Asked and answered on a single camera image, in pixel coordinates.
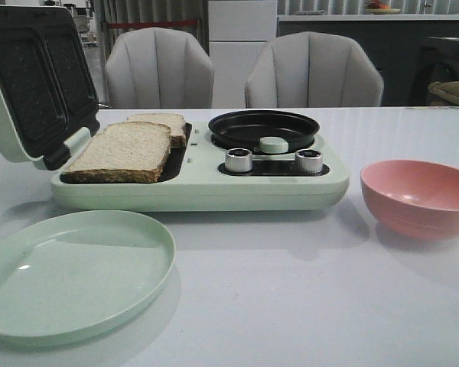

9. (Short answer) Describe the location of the bread slice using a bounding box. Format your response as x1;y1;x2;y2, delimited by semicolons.
61;122;171;184
127;112;187;148

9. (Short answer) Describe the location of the pink bowl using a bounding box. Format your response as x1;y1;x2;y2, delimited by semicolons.
360;160;459;240

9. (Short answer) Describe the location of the green breakfast maker lid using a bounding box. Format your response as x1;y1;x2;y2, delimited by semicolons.
0;5;99;171

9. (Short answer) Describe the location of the left silver knob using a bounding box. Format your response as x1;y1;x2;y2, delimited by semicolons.
224;148;252;174

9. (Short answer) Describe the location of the silver knob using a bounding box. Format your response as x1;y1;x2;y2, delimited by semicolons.
224;148;252;174
294;149;323;174

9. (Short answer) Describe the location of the black round frying pan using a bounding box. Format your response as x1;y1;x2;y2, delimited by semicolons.
208;110;320;153

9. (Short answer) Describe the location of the right silver knob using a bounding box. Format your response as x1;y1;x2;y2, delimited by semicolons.
294;149;323;174

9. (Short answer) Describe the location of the right grey chair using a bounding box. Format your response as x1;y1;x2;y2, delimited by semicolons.
245;31;384;109

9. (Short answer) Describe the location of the grey chair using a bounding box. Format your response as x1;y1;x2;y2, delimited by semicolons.
245;31;384;109
105;28;214;109

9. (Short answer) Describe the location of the left grey chair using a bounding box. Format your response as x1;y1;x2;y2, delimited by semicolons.
105;28;214;109

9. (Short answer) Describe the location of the white refrigerator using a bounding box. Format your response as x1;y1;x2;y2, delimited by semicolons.
208;1;278;109

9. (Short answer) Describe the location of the light green round plate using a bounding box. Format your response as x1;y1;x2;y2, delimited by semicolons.
0;210;175;346

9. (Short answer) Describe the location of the dark kitchen counter cabinet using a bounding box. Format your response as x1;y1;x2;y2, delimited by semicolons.
278;14;459;106

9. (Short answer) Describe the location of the fruit plate on counter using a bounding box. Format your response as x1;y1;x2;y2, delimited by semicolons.
364;0;401;15

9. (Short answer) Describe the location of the black appliance cabinet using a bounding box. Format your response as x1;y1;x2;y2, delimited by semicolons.
408;37;459;106

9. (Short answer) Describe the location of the beige sofa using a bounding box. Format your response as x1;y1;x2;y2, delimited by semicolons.
428;81;459;106

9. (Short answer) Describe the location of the green pan handle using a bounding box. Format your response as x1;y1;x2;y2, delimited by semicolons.
259;136;288;154

